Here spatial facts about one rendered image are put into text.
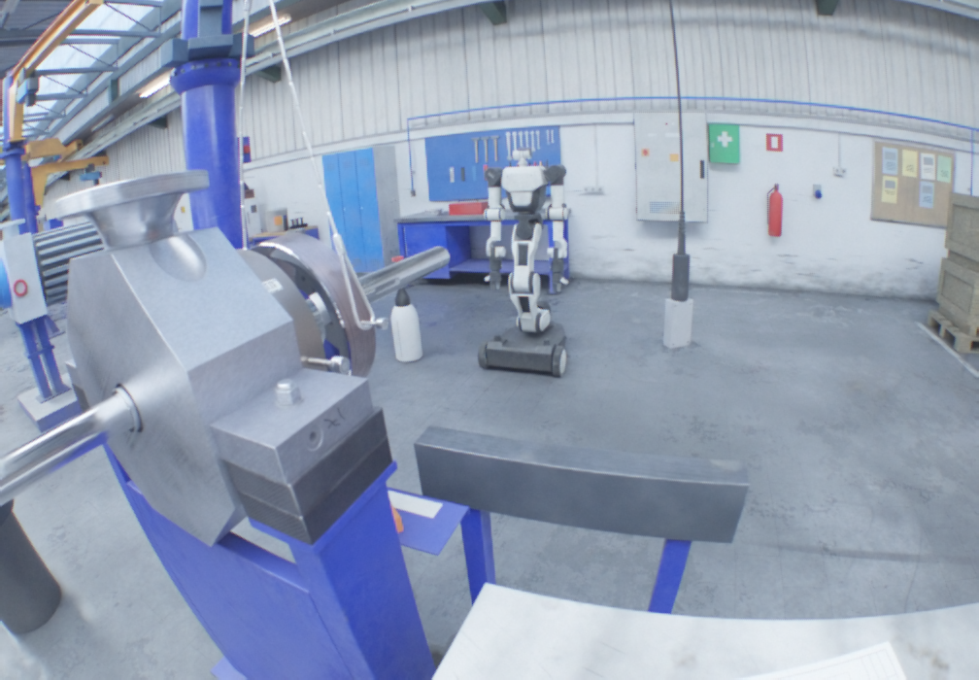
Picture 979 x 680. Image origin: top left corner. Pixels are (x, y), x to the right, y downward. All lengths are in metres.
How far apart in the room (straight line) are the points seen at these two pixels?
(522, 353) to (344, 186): 4.11
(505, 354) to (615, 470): 2.40
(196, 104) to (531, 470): 2.47
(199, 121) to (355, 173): 3.90
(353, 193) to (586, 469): 5.86
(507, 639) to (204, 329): 0.52
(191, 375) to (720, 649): 0.68
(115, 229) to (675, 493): 0.97
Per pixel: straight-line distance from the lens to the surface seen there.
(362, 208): 6.34
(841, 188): 5.85
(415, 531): 0.83
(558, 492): 0.86
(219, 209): 2.71
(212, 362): 0.59
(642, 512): 0.86
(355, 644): 0.80
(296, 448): 0.54
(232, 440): 0.58
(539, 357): 3.09
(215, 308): 0.65
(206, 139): 2.73
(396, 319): 3.46
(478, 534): 1.03
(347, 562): 0.69
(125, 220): 0.73
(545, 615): 0.61
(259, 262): 0.84
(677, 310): 1.21
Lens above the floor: 1.36
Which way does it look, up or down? 17 degrees down
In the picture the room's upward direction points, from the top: 4 degrees counter-clockwise
